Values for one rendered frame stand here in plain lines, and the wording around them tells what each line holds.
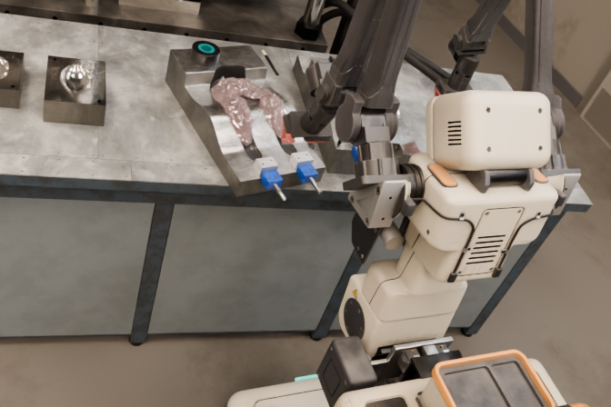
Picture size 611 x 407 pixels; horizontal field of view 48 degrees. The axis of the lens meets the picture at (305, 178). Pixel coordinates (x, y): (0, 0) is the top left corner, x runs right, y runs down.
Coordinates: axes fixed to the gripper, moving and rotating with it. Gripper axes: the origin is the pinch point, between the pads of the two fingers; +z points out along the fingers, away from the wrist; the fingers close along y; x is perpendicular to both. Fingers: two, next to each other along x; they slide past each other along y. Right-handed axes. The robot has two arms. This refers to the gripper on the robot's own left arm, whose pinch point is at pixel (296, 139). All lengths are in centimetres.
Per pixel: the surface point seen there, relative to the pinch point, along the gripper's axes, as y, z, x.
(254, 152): 3.9, 17.9, -4.4
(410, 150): -41.0, 11.9, -1.4
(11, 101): 62, 31, -25
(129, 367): 28, 92, 39
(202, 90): 12.6, 26.3, -26.9
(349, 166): -23.6, 17.6, 0.7
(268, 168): 3.5, 11.6, 2.8
